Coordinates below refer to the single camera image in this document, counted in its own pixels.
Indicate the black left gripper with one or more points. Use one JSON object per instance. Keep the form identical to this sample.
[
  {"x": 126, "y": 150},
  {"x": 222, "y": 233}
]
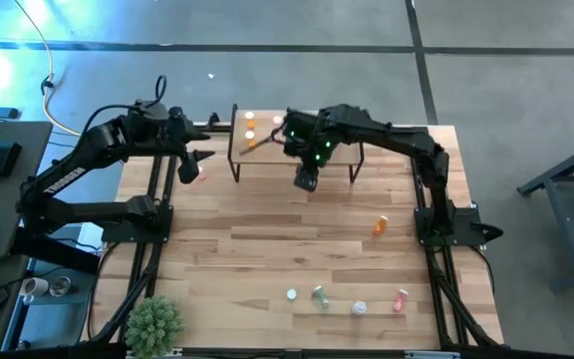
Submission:
[{"x": 180, "y": 127}]

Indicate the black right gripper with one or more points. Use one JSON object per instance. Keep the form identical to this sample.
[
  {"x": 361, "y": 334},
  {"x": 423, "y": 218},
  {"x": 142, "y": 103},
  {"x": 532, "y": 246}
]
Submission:
[{"x": 312, "y": 137}]

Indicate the orange medicine bottle white cap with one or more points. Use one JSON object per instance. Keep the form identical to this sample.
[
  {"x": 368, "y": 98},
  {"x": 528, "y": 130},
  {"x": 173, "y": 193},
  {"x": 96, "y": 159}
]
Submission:
[
  {"x": 250, "y": 119},
  {"x": 380, "y": 225},
  {"x": 250, "y": 139}
]

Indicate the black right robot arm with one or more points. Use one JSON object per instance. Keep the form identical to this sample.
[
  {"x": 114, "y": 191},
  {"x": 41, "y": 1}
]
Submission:
[{"x": 401, "y": 137}]

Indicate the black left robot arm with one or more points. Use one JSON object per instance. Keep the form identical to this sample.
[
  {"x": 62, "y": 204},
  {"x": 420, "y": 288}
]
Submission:
[{"x": 68, "y": 174}]

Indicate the teal medicine bottle white pills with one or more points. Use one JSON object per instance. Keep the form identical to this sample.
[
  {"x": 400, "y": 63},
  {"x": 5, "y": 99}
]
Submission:
[{"x": 292, "y": 294}]

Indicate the teal medicine bottle red pill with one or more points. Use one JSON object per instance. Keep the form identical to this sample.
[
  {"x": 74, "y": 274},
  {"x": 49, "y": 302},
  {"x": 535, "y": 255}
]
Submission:
[{"x": 320, "y": 296}]

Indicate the green artificial plant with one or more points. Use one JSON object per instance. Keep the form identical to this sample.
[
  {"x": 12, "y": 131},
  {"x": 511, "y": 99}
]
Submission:
[{"x": 153, "y": 326}]

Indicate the metal cup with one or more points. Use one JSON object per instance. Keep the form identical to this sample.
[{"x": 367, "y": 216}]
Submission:
[{"x": 60, "y": 285}]

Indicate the wooden workbench blue steel legs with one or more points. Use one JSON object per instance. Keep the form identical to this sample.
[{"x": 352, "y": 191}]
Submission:
[{"x": 561, "y": 224}]

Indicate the wooden shelf black metal frame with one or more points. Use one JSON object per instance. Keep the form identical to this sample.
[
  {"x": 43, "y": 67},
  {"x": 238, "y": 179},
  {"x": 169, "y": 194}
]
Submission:
[{"x": 262, "y": 158}]

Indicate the black aluminium table frame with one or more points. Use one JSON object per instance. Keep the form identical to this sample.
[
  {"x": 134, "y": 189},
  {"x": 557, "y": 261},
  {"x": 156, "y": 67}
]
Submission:
[{"x": 418, "y": 189}]

